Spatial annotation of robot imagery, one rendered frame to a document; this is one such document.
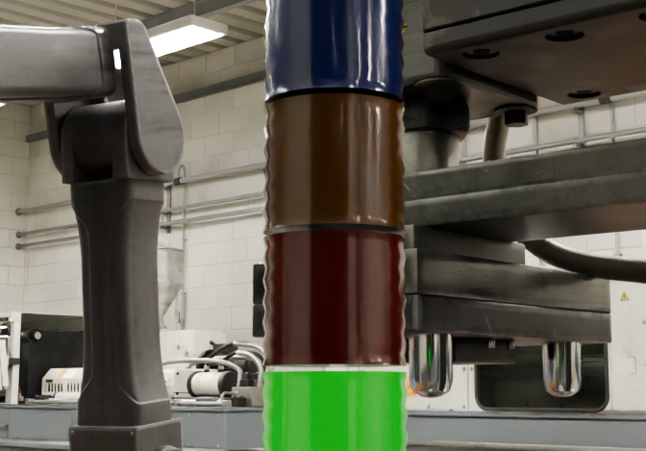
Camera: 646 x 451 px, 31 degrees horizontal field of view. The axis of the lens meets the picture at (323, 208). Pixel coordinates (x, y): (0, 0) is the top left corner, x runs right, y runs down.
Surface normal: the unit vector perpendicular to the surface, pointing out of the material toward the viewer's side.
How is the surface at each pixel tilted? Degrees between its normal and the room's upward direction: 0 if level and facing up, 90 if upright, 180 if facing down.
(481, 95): 180
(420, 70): 90
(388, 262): 104
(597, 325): 90
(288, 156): 76
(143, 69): 90
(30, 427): 90
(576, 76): 180
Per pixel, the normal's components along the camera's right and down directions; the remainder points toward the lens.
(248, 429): 0.72, -0.11
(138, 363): 0.85, -0.17
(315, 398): -0.24, 0.10
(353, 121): 0.26, 0.10
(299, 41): -0.48, -0.37
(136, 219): 0.85, 0.11
